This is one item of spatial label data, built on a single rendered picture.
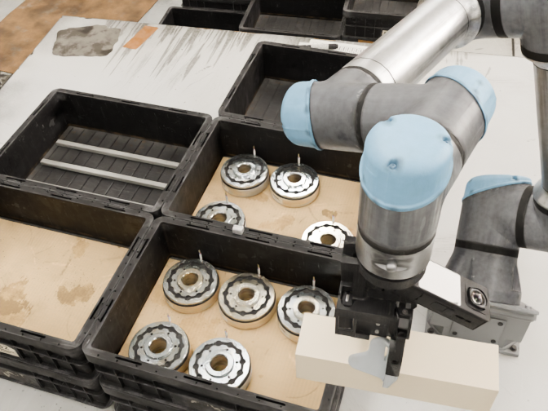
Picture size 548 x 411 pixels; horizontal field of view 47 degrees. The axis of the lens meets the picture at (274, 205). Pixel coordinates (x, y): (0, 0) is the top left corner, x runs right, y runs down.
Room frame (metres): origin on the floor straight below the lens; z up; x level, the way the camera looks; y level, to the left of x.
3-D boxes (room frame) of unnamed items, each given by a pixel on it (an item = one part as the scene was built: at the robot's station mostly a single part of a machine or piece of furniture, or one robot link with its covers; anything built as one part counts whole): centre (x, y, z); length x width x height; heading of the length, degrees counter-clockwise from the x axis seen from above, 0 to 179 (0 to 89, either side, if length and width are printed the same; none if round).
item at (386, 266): (0.38, -0.12, 1.31); 0.08 x 0.08 x 0.05
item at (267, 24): (2.23, -0.13, 0.31); 0.40 x 0.30 x 0.34; 75
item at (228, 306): (0.64, 0.06, 0.86); 0.10 x 0.10 x 0.01
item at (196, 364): (0.51, 0.11, 0.86); 0.10 x 0.10 x 0.01
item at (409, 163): (0.39, -0.12, 1.39); 0.09 x 0.08 x 0.11; 145
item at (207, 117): (1.00, 0.36, 0.92); 0.40 x 0.30 x 0.02; 70
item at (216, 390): (0.58, 0.08, 0.92); 0.40 x 0.30 x 0.02; 70
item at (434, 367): (0.38, -0.14, 1.07); 0.24 x 0.06 x 0.06; 75
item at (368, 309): (0.39, -0.11, 1.23); 0.09 x 0.08 x 0.12; 75
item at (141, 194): (1.00, 0.36, 0.87); 0.40 x 0.30 x 0.11; 70
